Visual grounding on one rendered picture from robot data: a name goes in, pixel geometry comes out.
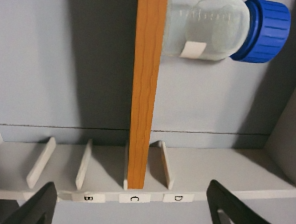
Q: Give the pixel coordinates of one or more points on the orange wooden board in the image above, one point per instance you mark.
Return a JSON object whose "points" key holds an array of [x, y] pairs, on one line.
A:
{"points": [[148, 37]]}

